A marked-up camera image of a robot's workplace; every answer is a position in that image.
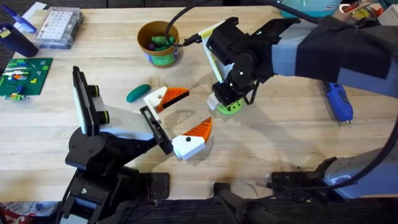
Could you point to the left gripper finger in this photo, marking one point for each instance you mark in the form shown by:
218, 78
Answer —
154, 101
189, 146

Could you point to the green toy vegetable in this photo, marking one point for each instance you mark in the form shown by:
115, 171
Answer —
137, 93

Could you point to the blue electric screwdriver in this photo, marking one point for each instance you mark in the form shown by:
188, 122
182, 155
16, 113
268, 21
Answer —
339, 99

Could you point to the black pole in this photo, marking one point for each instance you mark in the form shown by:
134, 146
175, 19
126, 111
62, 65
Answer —
236, 202

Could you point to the right wrist upright plate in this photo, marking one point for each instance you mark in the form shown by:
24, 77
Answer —
221, 71

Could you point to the blue plastic tool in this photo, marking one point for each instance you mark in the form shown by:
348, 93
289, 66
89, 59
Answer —
21, 21

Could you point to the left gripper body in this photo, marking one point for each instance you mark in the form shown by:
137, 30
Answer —
127, 127

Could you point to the colourful printed bag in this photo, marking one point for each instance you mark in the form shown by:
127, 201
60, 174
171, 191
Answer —
28, 213

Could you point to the green disc with holes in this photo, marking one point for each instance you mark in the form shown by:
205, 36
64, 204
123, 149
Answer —
233, 109

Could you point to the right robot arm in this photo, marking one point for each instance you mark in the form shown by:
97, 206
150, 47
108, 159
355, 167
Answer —
286, 59

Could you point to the wrist upright plate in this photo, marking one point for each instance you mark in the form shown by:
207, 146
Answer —
221, 71
84, 102

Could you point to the dark blue cylinder case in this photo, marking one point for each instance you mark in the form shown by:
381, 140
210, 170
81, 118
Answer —
17, 40

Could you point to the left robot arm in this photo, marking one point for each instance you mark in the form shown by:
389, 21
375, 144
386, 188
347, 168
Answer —
99, 193

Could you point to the heap of tools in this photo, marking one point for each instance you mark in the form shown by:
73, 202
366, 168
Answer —
360, 11

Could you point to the white box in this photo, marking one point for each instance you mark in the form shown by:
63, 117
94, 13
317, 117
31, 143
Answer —
390, 17

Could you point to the left wrist upright plate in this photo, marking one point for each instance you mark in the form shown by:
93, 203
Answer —
84, 102

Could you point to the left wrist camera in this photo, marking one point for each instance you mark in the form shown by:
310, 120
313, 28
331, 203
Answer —
102, 117

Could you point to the green board with toy blocks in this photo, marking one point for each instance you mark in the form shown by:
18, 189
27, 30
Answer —
34, 77

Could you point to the clear plastic parts box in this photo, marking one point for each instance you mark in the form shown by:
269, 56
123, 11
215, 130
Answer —
57, 28

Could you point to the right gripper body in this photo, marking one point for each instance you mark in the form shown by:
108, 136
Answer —
245, 65

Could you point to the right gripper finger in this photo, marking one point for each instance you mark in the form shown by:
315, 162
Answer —
214, 102

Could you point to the teal bag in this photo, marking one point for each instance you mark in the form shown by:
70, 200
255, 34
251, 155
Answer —
311, 7

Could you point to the brown tub with toys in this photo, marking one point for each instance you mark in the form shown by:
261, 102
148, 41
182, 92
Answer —
161, 57

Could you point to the white paper sheet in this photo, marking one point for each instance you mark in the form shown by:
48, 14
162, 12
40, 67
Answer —
34, 9

